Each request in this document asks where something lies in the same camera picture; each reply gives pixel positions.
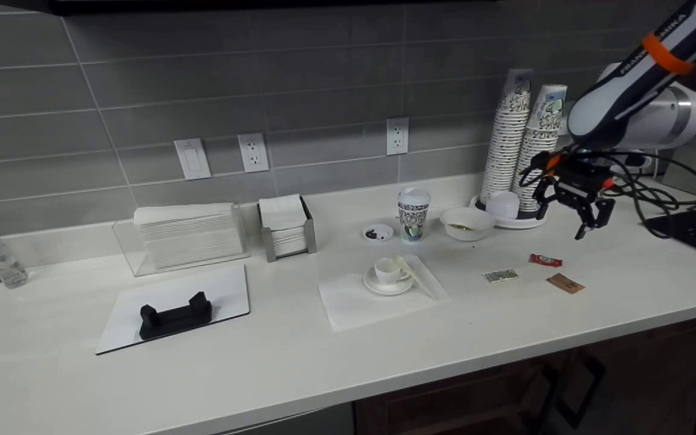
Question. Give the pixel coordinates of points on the small white lidded cup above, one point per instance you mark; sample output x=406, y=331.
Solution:
x=502, y=207

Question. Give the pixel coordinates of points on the green clear sachet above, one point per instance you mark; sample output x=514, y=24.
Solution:
x=501, y=275

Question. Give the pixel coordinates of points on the brown sachet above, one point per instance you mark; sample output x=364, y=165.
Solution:
x=565, y=283

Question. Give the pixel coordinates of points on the white saucer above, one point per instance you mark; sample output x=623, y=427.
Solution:
x=387, y=285

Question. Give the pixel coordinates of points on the white bowl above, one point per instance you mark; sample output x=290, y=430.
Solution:
x=467, y=223

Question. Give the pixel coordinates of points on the red ketchup sachet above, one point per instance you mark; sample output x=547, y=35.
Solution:
x=543, y=260

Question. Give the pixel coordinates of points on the brown wooden cabinet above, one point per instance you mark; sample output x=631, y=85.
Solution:
x=460, y=403

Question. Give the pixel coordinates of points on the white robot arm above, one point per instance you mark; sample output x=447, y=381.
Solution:
x=645, y=97

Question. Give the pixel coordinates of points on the sleeve of printed paper cups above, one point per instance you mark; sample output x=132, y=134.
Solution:
x=542, y=121

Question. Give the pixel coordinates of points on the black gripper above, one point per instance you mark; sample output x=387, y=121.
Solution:
x=573, y=180

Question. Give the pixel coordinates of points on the printed paper cup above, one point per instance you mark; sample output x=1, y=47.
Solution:
x=414, y=214

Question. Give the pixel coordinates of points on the white flat board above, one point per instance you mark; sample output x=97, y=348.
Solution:
x=217, y=294

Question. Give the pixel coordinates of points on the yellow sachet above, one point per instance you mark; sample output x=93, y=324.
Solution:
x=462, y=227

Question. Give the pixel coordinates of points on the pale stir stick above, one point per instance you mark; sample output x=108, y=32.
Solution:
x=416, y=271

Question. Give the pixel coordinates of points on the white wall power outlet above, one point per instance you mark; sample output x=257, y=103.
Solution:
x=251, y=154
x=396, y=137

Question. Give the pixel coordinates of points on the tall sleeve of white cups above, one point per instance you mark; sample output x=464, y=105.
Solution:
x=507, y=121

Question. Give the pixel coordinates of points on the white napkin mat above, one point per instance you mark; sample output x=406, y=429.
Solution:
x=355, y=310

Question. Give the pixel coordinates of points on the clear acrylic box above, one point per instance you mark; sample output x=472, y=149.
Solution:
x=180, y=237

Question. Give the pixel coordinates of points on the napkin holder with napkins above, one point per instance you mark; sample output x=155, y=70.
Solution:
x=286, y=225

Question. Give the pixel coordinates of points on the white wall light switch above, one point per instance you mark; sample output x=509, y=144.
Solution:
x=190, y=157

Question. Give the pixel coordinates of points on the small dish with dark bits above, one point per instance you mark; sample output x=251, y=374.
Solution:
x=377, y=232

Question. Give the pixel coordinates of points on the black plastic block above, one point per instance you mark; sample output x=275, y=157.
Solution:
x=171, y=318

